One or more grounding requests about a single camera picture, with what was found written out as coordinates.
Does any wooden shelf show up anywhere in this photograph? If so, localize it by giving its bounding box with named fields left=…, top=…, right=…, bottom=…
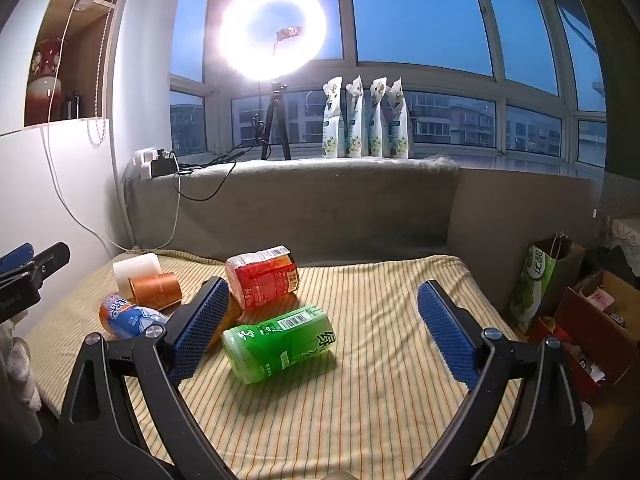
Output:
left=24, top=0, right=123, bottom=128

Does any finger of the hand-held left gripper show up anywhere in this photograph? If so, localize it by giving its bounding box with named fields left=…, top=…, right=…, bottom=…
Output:
left=0, top=242, right=36, bottom=276
left=15, top=241, right=71, bottom=288

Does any white cable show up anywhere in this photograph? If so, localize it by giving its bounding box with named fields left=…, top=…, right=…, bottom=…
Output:
left=42, top=0, right=182, bottom=253

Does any black tripod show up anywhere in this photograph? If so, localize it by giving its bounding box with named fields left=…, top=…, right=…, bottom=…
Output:
left=260, top=80, right=293, bottom=161

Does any phone holder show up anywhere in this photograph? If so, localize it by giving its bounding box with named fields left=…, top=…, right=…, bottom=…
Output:
left=274, top=26, right=305, bottom=56

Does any red white vase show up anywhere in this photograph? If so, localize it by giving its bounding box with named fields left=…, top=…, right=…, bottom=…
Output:
left=25, top=37, right=66, bottom=126

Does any green paper bag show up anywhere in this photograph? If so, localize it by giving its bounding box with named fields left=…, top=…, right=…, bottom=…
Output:
left=509, top=232, right=586, bottom=333

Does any white cup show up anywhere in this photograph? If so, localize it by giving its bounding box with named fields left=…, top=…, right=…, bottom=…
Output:
left=112, top=254, right=161, bottom=291

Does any amber cup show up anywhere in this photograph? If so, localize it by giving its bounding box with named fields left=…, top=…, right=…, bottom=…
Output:
left=202, top=287, right=244, bottom=348

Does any ring light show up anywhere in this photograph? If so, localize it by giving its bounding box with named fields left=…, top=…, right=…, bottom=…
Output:
left=218, top=0, right=328, bottom=82

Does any red labelled bottle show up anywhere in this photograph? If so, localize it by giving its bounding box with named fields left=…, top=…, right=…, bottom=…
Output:
left=224, top=245, right=300, bottom=309

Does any white plug adapter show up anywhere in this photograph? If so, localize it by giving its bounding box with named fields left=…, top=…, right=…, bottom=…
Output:
left=132, top=147, right=157, bottom=182

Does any white green pouch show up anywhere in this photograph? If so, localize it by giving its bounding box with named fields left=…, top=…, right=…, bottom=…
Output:
left=367, top=76, right=390, bottom=157
left=322, top=76, right=346, bottom=158
left=385, top=77, right=410, bottom=158
left=345, top=74, right=369, bottom=157

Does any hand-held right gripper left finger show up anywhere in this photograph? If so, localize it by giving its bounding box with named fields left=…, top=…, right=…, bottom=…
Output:
left=55, top=276, right=246, bottom=480

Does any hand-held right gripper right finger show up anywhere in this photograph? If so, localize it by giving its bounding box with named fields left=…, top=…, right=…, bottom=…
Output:
left=418, top=280, right=587, bottom=480

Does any black cable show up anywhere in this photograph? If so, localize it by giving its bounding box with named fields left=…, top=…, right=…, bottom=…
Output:
left=172, top=115, right=267, bottom=202

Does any white plush cloth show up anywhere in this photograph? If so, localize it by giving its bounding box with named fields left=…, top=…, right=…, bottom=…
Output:
left=0, top=320, right=43, bottom=441

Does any white window frame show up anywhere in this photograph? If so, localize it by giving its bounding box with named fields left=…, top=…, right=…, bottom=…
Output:
left=170, top=0, right=608, bottom=171

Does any patterned white cloth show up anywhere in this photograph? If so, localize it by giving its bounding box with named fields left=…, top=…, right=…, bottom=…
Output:
left=602, top=215, right=640, bottom=251

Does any copper cup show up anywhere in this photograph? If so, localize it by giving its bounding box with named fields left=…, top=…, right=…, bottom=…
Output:
left=128, top=272, right=182, bottom=309

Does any striped yellow cloth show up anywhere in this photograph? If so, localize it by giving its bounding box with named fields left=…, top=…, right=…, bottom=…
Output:
left=22, top=250, right=526, bottom=480

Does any green tea bottle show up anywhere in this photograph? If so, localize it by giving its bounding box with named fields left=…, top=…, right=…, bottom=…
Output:
left=220, top=304, right=337, bottom=386

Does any red cardboard box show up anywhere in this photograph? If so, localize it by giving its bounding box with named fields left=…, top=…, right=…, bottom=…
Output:
left=530, top=270, right=640, bottom=403

